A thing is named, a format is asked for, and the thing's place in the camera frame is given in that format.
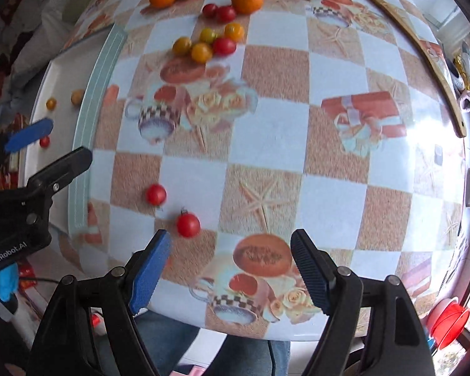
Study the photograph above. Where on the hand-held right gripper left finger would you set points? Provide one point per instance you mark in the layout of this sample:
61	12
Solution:
150	276

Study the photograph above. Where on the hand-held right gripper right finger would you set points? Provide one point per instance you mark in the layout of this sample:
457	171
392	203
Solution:
312	278

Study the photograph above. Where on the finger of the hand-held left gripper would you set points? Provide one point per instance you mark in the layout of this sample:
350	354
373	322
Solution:
29	135
64	166

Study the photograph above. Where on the red cherry tomato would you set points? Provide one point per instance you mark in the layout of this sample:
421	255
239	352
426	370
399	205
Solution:
224	46
188	224
156	194
225	13
209	9
44	141

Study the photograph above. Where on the white tray with green rim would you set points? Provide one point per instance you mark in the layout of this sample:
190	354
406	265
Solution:
62	82

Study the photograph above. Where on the person's left hand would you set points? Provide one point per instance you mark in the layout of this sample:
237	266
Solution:
2	284

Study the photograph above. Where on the yellow cherry tomato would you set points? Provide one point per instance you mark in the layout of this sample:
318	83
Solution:
51	103

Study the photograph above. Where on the small orange kumquat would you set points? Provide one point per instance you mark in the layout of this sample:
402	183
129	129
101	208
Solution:
77	96

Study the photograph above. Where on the person's legs in jeans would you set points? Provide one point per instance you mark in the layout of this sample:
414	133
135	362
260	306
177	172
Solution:
219	354

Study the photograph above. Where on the red plastic basin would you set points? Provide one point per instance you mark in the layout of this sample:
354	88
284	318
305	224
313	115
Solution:
448	321

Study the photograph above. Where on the checkered printed tablecloth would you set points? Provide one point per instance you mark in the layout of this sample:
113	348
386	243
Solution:
278	133

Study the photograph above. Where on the orange cherry tomato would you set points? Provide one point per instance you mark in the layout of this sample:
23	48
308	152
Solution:
201	52
182	46
234	30

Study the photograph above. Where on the yellow-green cherry tomato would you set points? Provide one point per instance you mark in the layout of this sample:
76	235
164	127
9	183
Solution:
207	35

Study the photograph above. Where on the white fluffy toy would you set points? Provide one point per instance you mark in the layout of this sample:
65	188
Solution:
469	100

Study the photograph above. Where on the large orange mandarin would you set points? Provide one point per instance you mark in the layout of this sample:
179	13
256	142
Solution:
247	0

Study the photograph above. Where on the curved wooden slat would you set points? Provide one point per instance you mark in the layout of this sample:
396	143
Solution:
419	49

